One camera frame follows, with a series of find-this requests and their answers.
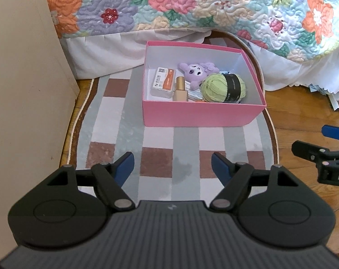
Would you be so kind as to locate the green yarn ball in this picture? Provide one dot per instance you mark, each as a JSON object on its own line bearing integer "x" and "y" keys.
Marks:
{"x": 214, "y": 89}

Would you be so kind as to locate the purple plush toy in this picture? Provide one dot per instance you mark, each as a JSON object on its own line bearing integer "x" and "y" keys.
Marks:
{"x": 196, "y": 72}

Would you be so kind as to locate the orange ball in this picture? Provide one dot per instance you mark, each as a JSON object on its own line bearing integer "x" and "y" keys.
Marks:
{"x": 198, "y": 98}

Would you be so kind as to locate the beige cabinet panel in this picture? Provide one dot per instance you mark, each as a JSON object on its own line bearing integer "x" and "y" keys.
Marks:
{"x": 23, "y": 89}

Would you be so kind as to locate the pink cardboard box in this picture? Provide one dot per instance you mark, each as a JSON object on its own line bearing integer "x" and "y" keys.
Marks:
{"x": 200, "y": 115}

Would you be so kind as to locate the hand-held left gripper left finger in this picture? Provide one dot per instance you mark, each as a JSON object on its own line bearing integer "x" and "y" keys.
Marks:
{"x": 125, "y": 168}

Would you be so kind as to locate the pile of papers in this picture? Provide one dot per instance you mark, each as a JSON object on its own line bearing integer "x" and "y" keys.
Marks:
{"x": 336, "y": 98}

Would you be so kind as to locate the clear case orange label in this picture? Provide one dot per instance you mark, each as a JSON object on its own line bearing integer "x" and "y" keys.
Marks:
{"x": 162, "y": 82}

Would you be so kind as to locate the small white tissue packet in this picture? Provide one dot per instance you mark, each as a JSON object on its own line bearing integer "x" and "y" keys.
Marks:
{"x": 192, "y": 88}

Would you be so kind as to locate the floral quilt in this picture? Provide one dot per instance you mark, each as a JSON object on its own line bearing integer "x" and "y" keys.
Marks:
{"x": 214, "y": 2}

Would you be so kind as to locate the beige foundation bottle gold cap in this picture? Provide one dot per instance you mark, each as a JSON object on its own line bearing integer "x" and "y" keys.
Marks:
{"x": 180, "y": 89}

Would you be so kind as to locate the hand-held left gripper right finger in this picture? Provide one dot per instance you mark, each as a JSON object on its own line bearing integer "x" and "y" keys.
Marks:
{"x": 221, "y": 168}

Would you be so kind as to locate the checkered rug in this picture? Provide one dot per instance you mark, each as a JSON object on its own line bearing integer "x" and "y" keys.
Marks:
{"x": 158, "y": 145}

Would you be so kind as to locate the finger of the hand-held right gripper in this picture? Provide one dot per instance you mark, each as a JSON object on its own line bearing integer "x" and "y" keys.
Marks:
{"x": 312, "y": 150}
{"x": 334, "y": 132}

